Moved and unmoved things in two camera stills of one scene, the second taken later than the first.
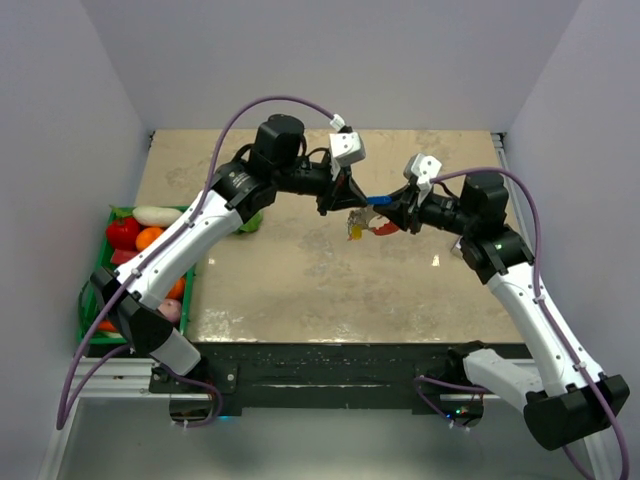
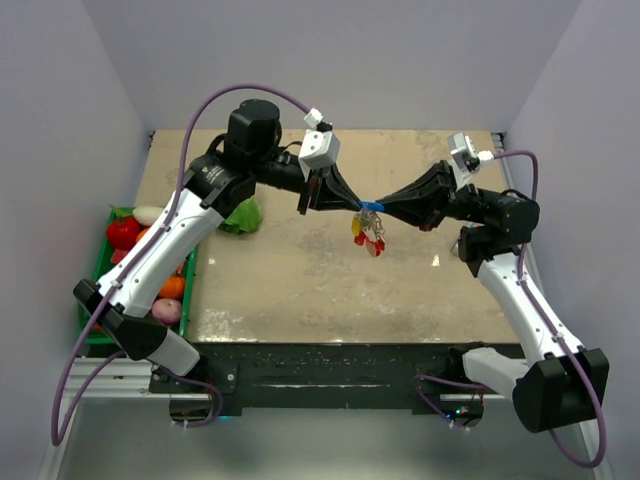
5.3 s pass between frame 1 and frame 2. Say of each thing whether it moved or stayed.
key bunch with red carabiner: moved
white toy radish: stayed
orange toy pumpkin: stayed
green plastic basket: stayed
